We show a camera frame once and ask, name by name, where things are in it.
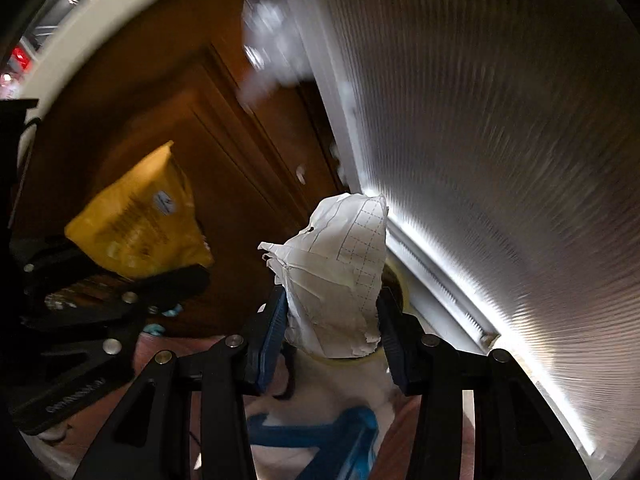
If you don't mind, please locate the round trash bin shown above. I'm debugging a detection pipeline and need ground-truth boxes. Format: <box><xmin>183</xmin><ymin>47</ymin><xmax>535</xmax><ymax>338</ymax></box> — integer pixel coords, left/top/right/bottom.
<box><xmin>307</xmin><ymin>262</ymin><xmax>408</xmax><ymax>366</ymax></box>

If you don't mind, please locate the white frosted glass door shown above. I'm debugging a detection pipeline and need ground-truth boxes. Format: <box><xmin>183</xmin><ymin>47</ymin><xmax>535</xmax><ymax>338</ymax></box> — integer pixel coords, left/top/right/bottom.
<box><xmin>288</xmin><ymin>0</ymin><xmax>639</xmax><ymax>479</ymax></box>

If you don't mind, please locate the white countertop edge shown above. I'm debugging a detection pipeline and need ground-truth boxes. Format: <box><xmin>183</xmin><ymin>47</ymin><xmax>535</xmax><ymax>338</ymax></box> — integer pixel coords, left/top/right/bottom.
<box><xmin>16</xmin><ymin>0</ymin><xmax>231</xmax><ymax>162</ymax></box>

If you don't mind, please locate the white plastic bag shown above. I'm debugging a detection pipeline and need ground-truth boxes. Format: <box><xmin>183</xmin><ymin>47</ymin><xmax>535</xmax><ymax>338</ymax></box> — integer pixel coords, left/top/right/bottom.
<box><xmin>238</xmin><ymin>0</ymin><xmax>314</xmax><ymax>108</ymax></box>

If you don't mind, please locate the brown wooden cabinet door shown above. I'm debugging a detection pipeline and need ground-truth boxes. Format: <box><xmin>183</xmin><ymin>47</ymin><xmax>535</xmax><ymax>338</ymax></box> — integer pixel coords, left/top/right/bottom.
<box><xmin>11</xmin><ymin>0</ymin><xmax>343</xmax><ymax>338</ymax></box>

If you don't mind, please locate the white paper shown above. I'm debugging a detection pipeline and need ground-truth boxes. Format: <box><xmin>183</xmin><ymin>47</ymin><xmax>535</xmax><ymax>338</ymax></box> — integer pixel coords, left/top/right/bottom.
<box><xmin>258</xmin><ymin>193</ymin><xmax>388</xmax><ymax>360</ymax></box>

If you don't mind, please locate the yellow-brown paper bag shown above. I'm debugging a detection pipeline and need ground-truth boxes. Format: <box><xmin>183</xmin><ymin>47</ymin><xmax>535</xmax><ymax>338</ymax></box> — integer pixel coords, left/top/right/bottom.
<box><xmin>64</xmin><ymin>142</ymin><xmax>214</xmax><ymax>280</ymax></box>

